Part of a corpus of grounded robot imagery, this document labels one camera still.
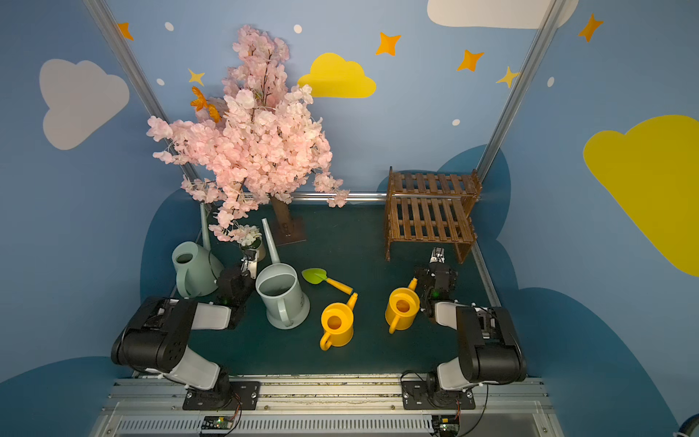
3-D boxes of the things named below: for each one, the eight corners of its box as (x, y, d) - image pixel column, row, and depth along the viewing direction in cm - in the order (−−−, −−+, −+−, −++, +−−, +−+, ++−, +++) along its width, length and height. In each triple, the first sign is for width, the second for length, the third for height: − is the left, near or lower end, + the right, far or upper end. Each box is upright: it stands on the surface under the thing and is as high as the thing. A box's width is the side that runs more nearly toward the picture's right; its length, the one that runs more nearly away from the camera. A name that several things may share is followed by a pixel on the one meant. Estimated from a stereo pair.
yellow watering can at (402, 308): (387, 336, 87) (391, 323, 78) (383, 293, 96) (387, 277, 87) (416, 336, 87) (424, 323, 78) (410, 293, 96) (416, 277, 88)
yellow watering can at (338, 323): (322, 351, 83) (319, 340, 75) (325, 307, 92) (323, 293, 84) (356, 351, 83) (357, 340, 75) (356, 308, 92) (357, 293, 84)
